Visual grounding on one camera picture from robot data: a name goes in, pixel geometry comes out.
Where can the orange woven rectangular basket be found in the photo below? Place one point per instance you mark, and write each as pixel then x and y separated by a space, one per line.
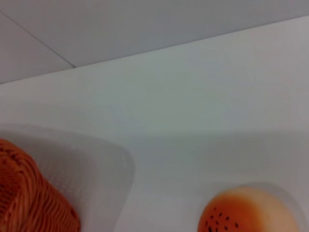
pixel 31 193

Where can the round sesame bread bun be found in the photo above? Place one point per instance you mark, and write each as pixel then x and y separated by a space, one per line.
pixel 246 210

